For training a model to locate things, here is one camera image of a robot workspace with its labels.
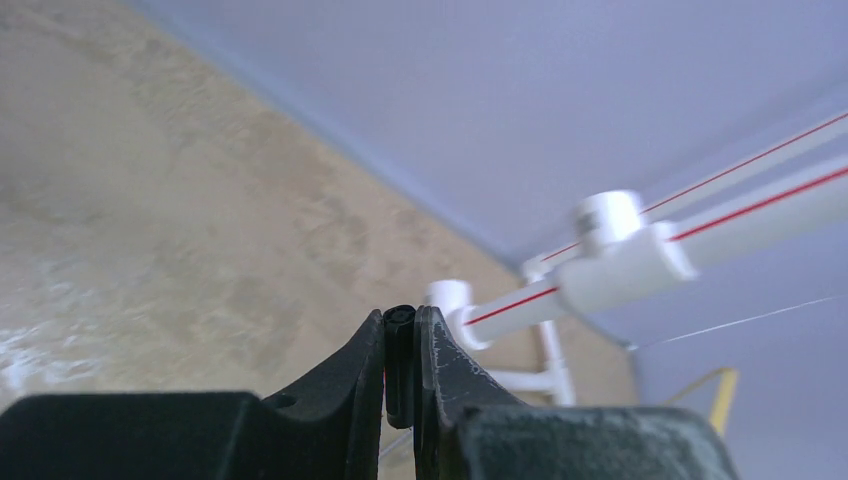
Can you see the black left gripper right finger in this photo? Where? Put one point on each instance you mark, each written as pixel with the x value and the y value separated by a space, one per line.
pixel 467 426

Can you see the white PVC pipe frame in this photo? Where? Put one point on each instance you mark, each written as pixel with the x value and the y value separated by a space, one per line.
pixel 627 252

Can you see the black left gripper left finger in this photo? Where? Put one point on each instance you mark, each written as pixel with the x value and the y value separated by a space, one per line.
pixel 325 425

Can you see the black marker cap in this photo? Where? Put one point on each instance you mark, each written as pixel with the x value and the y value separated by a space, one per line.
pixel 399 325

